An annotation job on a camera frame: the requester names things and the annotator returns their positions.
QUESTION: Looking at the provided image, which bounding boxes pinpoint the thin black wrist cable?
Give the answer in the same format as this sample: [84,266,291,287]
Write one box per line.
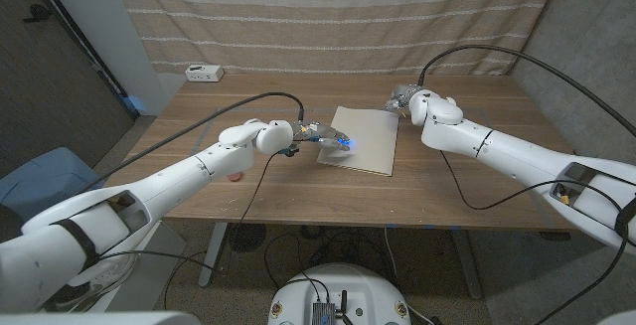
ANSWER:
[218,151,289,271]
[439,150,636,212]

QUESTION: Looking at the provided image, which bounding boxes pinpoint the black round floor fan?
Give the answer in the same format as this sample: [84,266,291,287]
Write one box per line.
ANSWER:
[227,223,267,254]

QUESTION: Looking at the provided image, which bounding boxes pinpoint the thin black left wrist cable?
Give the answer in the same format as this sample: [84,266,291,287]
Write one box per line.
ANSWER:
[218,151,289,271]

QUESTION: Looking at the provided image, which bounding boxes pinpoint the grey table leg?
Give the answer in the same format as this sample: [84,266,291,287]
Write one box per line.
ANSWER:
[198,222,229,286]
[449,229,484,300]

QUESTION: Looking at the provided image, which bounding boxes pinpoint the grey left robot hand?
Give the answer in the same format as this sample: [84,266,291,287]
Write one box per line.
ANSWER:
[291,119,352,152]

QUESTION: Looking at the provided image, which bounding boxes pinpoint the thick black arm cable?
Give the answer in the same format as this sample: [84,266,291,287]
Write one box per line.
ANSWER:
[79,91,305,195]
[416,44,636,137]

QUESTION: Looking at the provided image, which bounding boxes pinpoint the beige striped curtain backdrop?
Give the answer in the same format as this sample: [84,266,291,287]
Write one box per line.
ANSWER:
[107,0,567,77]

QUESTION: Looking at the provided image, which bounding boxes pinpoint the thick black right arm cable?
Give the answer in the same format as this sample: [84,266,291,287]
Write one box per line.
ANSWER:
[416,44,636,137]

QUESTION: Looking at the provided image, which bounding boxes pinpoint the white floor board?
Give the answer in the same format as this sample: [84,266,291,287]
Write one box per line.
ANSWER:
[93,221,189,312]

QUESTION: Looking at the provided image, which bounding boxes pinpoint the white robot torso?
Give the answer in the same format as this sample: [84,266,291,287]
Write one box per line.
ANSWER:
[267,262,412,325]

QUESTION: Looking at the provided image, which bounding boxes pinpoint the black floor cable loop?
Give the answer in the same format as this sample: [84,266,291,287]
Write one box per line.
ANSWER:
[262,233,304,291]

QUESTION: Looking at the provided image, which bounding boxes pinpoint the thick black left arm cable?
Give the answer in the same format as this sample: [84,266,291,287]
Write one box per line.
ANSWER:
[79,91,305,195]

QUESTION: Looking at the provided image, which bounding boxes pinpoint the beige paper file folder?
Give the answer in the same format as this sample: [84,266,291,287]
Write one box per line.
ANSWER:
[316,105,400,178]

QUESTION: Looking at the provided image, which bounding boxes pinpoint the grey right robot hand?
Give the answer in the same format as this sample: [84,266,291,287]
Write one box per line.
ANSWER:
[386,83,423,115]

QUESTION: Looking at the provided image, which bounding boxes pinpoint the black trouser leg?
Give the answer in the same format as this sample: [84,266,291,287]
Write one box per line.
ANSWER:
[0,203,25,240]

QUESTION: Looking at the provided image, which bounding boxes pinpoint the white floor cable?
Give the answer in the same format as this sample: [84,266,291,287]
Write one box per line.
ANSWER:
[383,225,398,286]

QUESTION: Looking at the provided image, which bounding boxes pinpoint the grey sneaker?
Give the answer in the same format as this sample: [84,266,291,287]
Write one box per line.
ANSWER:
[49,252,139,311]

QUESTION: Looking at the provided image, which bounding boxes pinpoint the grey metal electronics box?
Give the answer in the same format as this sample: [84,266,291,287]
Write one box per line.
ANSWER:
[311,302,338,325]

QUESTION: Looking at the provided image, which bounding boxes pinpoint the white power strip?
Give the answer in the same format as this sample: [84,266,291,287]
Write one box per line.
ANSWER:
[185,64,225,83]

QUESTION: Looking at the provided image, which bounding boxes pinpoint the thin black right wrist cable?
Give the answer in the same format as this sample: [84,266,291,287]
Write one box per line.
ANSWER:
[439,150,636,212]

